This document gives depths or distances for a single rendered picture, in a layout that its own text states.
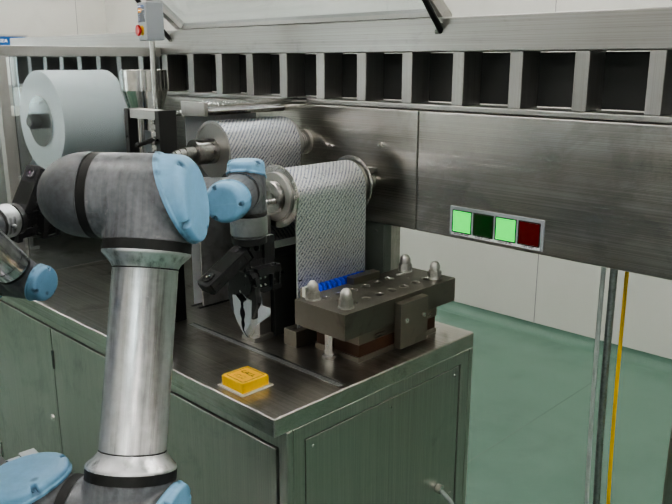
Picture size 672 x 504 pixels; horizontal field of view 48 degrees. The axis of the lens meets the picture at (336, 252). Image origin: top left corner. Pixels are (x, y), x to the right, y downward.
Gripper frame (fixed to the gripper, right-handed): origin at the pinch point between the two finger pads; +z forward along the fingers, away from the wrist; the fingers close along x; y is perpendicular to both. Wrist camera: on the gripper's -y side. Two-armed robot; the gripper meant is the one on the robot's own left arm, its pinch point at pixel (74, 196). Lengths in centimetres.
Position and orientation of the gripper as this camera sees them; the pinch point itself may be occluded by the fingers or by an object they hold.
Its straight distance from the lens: 193.7
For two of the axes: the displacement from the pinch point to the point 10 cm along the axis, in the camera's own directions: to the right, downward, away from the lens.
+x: 9.2, 2.3, -3.3
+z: 3.8, -2.3, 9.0
